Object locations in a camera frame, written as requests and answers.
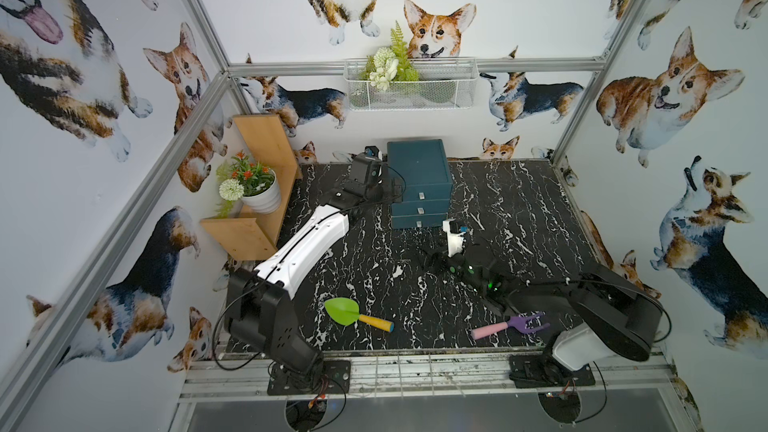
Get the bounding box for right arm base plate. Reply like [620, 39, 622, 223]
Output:
[508, 355, 596, 389]

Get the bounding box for white potted flower plant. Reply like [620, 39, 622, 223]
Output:
[216, 151, 282, 218]

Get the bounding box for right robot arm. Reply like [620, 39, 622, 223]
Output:
[418, 244, 666, 372]

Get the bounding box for teal drawer cabinet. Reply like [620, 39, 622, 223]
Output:
[387, 139, 453, 229]

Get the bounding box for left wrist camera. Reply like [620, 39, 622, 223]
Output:
[363, 145, 383, 161]

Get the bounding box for green fern white flowers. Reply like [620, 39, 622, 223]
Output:
[360, 22, 420, 92]

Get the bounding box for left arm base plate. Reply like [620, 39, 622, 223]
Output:
[267, 359, 352, 396]

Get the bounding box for wooden corner shelf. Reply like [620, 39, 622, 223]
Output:
[200, 114, 301, 261]

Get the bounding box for green toy shovel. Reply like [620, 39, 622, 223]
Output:
[324, 297, 394, 332]

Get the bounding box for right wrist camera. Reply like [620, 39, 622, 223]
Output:
[442, 219, 469, 257]

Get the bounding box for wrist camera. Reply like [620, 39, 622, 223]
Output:
[363, 145, 383, 161]
[442, 219, 469, 257]

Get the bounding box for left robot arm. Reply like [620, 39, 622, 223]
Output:
[214, 153, 405, 384]

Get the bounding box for purple pink toy fork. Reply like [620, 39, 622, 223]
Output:
[470, 313, 550, 341]

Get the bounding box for white wire wall basket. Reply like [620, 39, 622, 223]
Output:
[343, 58, 479, 111]

